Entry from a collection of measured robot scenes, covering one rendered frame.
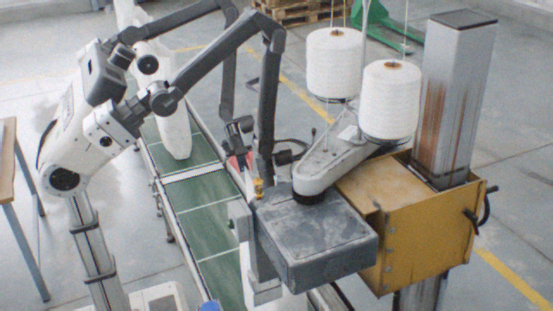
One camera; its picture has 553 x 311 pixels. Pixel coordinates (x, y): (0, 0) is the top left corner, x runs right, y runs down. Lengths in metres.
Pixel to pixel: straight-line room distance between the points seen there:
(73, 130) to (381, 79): 0.96
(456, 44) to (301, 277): 0.65
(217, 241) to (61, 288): 1.03
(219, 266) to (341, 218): 1.34
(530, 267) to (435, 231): 1.86
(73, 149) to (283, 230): 0.78
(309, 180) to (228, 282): 1.27
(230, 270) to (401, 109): 1.54
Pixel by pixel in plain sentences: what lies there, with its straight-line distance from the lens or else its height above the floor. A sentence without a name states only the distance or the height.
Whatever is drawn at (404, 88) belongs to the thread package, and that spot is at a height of 1.66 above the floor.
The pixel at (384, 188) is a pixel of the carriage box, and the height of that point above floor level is 1.33.
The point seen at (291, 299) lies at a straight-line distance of 1.84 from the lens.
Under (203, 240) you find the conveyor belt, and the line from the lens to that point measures 2.66.
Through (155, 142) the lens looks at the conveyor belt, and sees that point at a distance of 3.59.
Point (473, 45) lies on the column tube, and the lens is 1.28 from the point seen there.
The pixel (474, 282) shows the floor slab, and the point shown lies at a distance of 3.06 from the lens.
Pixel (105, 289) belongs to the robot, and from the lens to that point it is 2.21.
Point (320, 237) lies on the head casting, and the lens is 1.19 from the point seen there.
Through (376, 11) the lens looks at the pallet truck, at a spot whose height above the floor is 0.18.
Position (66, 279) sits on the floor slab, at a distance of 3.26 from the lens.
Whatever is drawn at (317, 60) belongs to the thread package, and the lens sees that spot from 1.34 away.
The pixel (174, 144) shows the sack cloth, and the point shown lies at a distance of 3.30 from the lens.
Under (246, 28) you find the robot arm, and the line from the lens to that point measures 1.45.
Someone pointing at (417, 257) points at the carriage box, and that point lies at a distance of 1.47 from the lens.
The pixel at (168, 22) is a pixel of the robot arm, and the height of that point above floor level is 1.57.
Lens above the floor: 2.13
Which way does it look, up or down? 32 degrees down
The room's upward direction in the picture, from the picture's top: 3 degrees counter-clockwise
